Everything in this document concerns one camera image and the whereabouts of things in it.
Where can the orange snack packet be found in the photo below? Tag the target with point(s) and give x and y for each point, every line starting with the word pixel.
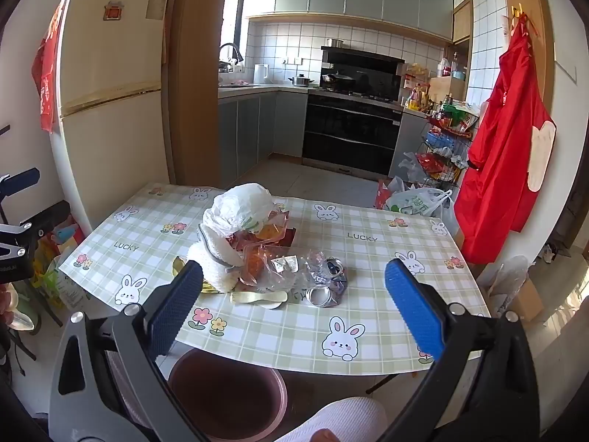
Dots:
pixel 271 231

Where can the white plastic bottle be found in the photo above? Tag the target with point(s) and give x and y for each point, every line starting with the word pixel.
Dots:
pixel 444 68

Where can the red hanging bag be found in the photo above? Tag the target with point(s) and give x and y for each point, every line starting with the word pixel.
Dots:
pixel 46 83

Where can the gold foil wrapper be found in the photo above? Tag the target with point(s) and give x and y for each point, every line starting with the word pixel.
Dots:
pixel 178 266

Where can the cardboard box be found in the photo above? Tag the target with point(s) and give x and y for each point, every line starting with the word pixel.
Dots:
pixel 524 301

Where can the grey lower kitchen cabinets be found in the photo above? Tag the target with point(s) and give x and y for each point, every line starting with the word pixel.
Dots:
pixel 248 133

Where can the clear crumpled plastic bag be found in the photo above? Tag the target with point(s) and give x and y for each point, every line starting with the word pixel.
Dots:
pixel 409 168

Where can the cream plastic spoon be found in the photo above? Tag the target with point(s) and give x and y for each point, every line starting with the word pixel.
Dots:
pixel 257 297

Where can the red paper bag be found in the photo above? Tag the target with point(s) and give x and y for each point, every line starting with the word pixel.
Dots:
pixel 382 195

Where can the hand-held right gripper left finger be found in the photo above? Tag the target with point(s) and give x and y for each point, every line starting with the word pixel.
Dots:
pixel 175 304

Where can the wooden wall shelf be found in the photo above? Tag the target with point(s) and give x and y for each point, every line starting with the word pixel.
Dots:
pixel 462 50

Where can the crushed red drink can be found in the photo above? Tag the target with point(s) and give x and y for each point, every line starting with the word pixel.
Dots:
pixel 327 283

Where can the white crumpled paper towel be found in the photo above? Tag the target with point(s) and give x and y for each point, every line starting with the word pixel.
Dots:
pixel 209 267

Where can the small steel pot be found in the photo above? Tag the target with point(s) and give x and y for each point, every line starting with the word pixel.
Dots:
pixel 336 43

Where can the clear printed plastic bag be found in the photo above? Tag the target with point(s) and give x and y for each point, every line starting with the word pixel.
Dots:
pixel 294 269

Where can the red apron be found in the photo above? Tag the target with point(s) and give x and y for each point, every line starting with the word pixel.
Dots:
pixel 501 147

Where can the person's white trouser leg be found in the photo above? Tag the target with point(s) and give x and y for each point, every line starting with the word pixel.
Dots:
pixel 340 419

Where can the yellow green plastic bag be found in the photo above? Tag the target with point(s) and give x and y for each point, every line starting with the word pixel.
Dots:
pixel 57 283

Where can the grey narrow base cabinet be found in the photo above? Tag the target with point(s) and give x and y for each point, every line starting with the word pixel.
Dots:
pixel 409 133

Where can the black wok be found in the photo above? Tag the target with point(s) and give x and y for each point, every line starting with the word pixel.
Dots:
pixel 338 80

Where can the dark red foil packet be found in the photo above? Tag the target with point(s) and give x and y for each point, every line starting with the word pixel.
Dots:
pixel 286 239

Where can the white plastic bag green print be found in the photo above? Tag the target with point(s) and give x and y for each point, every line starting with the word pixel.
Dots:
pixel 239 207

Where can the chrome kitchen faucet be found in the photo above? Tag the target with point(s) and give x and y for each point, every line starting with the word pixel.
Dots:
pixel 231 53

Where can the group of condiment bottles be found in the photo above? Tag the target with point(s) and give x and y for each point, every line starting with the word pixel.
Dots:
pixel 418 99

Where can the clear plastic clamshell container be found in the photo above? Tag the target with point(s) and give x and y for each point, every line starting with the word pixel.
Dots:
pixel 255 264

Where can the white electric kettle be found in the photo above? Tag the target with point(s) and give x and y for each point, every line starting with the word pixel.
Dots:
pixel 261 73

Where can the black integrated stove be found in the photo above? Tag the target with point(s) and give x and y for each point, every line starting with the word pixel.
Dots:
pixel 349 124

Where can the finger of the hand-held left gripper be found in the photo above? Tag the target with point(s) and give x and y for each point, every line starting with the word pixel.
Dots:
pixel 41 220
pixel 20 179

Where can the maroon trash bin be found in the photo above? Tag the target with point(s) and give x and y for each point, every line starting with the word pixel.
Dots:
pixel 225 391

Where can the paper sheet on refrigerator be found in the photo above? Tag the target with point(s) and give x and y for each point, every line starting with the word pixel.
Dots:
pixel 156 2

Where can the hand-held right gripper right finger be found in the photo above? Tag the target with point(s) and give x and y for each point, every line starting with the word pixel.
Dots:
pixel 414 304

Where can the steel pot with lid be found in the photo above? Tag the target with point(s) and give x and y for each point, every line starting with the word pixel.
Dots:
pixel 301 81

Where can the white shopping bag green print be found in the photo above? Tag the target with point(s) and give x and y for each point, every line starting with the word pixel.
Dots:
pixel 416 202

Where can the wall power outlet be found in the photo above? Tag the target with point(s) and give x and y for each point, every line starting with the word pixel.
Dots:
pixel 291 60

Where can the cream refrigerator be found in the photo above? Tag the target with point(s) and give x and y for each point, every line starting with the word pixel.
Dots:
pixel 110 124

